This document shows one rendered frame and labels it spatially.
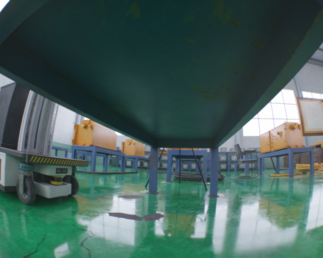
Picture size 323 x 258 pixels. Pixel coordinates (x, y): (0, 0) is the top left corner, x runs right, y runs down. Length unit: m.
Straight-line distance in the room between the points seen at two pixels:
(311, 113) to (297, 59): 2.22
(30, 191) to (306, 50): 1.21
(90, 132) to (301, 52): 4.15
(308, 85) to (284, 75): 15.29
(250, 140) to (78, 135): 9.58
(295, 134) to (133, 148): 5.90
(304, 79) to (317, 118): 13.13
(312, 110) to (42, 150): 3.22
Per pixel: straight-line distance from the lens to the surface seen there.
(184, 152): 3.01
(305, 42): 0.33
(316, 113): 2.66
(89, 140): 4.15
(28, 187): 1.04
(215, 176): 1.73
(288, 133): 4.04
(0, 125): 1.44
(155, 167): 1.77
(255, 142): 10.85
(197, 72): 0.52
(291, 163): 3.75
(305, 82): 15.58
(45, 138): 1.46
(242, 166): 9.36
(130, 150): 6.86
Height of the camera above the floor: 0.34
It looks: 13 degrees up
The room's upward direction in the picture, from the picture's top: 3 degrees clockwise
